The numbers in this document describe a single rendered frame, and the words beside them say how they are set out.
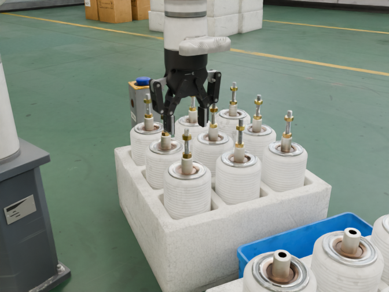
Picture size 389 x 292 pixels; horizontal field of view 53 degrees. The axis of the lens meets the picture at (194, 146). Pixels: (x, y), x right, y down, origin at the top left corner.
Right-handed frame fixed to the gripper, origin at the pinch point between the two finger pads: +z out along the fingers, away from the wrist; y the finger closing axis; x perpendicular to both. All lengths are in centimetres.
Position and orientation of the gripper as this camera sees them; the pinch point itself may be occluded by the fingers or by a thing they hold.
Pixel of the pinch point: (186, 123)
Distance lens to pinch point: 73.2
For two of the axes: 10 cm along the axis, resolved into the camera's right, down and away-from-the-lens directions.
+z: 0.0, 9.0, 4.3
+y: -8.5, 2.3, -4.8
